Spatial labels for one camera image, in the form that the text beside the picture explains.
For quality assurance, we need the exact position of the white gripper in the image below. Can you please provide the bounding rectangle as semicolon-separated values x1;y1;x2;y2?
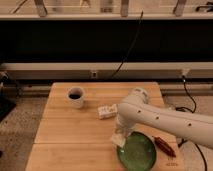
111;125;133;148

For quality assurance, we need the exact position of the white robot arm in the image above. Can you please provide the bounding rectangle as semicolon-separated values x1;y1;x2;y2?
111;87;213;149

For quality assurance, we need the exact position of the white sponge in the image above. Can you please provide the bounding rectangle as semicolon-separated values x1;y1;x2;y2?
98;104;117;119

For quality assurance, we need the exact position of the green ceramic bowl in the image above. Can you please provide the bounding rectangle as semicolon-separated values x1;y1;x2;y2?
116;131;157;171

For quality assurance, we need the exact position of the white ceramic mug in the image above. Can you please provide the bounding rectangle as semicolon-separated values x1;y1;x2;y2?
67;86;84;109

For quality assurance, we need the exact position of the black cable at window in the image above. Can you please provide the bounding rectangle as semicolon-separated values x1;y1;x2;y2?
105;10;145;81

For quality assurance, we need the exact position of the black cable on right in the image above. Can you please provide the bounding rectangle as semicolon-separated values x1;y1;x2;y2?
175;75;208;171

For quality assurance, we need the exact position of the white wall rail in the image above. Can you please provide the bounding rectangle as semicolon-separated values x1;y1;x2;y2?
0;62;213;80

